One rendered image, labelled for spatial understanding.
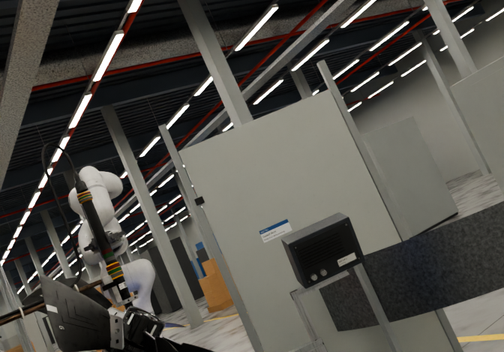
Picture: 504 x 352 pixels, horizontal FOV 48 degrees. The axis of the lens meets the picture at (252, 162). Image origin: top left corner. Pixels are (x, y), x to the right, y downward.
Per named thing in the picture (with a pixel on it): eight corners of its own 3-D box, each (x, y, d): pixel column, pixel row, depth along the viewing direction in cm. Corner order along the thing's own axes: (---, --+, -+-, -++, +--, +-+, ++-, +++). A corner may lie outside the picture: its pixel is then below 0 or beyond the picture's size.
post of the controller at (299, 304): (312, 342, 208) (290, 293, 211) (310, 341, 211) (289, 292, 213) (319, 338, 209) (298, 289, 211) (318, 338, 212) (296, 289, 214)
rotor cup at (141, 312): (148, 371, 153) (169, 326, 155) (100, 347, 153) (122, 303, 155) (151, 362, 167) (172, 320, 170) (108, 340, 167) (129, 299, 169)
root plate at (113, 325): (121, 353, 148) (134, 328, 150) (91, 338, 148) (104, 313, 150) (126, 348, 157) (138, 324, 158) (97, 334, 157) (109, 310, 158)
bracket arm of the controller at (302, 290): (293, 300, 210) (290, 293, 210) (292, 300, 213) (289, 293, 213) (349, 274, 214) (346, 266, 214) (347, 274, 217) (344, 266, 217)
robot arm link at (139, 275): (127, 324, 239) (108, 272, 243) (168, 307, 245) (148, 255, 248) (127, 326, 228) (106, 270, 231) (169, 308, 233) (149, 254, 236)
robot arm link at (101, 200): (61, 200, 210) (80, 259, 190) (101, 181, 213) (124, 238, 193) (72, 214, 217) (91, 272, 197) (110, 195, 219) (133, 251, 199)
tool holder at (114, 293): (117, 308, 165) (104, 277, 166) (107, 311, 170) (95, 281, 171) (142, 296, 171) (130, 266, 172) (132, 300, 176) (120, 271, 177)
